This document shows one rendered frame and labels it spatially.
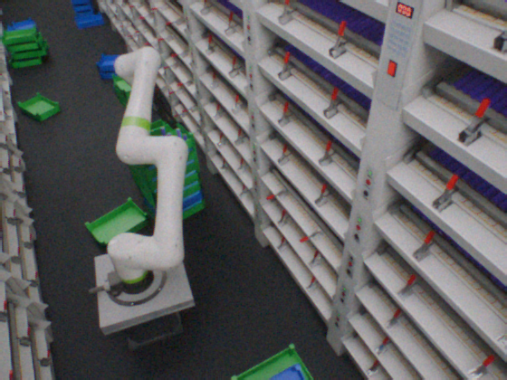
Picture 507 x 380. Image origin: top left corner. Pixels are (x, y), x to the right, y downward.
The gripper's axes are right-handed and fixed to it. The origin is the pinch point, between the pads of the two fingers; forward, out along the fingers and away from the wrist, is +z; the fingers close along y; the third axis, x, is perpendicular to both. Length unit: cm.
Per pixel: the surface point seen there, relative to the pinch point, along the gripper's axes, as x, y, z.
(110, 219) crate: -70, 2, 37
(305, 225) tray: 44, 71, 32
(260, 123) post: 45, 38, 0
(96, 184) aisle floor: -83, -32, 32
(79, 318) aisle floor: -77, 67, 34
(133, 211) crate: -58, -2, 43
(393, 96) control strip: 85, 101, -34
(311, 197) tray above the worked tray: 53, 74, 15
